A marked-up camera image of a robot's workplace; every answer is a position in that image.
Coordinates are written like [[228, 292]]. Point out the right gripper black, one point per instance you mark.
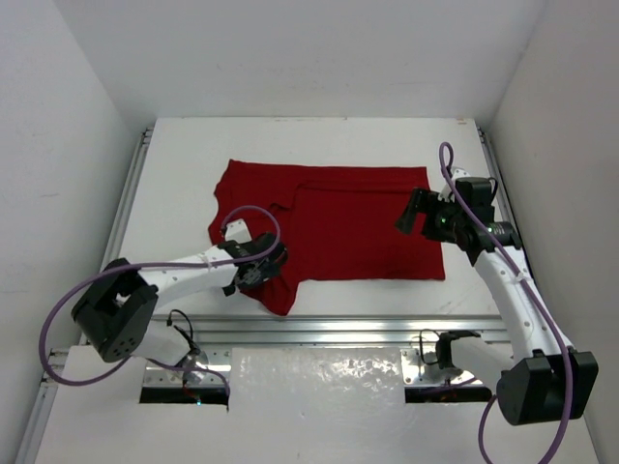
[[425, 201]]

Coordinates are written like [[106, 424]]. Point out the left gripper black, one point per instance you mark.
[[261, 270]]

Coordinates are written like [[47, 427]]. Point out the red t-shirt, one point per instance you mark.
[[337, 223]]

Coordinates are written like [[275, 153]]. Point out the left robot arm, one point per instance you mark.
[[116, 309]]

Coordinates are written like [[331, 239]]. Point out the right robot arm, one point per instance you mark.
[[546, 378]]

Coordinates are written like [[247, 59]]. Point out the white foam panel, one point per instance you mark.
[[336, 380]]

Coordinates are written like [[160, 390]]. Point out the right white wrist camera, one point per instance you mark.
[[457, 176]]

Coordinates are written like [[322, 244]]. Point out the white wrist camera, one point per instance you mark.
[[238, 231], [457, 176]]

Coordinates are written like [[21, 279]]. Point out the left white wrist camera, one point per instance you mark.
[[238, 231]]

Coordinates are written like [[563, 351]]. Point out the aluminium front rail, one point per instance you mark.
[[316, 331]]

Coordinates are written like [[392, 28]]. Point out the right aluminium side rail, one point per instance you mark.
[[501, 198]]

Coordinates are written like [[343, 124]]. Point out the aluminium side rail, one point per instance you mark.
[[501, 198], [123, 212]]

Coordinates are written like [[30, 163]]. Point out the left aluminium side rail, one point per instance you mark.
[[123, 212]]

